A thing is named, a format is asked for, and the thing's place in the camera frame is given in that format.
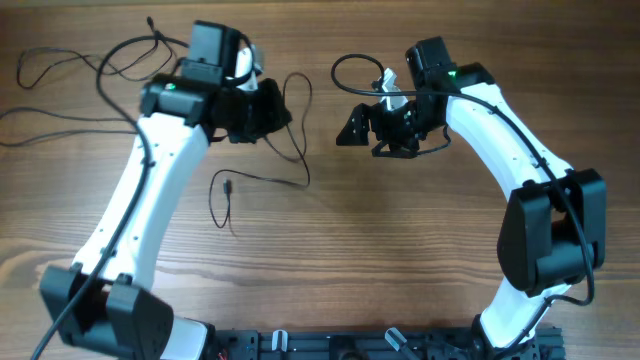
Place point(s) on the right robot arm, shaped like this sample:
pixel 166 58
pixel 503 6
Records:
pixel 553 231

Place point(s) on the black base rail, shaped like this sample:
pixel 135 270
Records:
pixel 442 343

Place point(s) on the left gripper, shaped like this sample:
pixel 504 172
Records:
pixel 270 111

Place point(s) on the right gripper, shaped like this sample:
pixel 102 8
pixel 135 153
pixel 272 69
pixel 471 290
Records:
pixel 377 112

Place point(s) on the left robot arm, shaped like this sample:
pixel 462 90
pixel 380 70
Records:
pixel 103 302

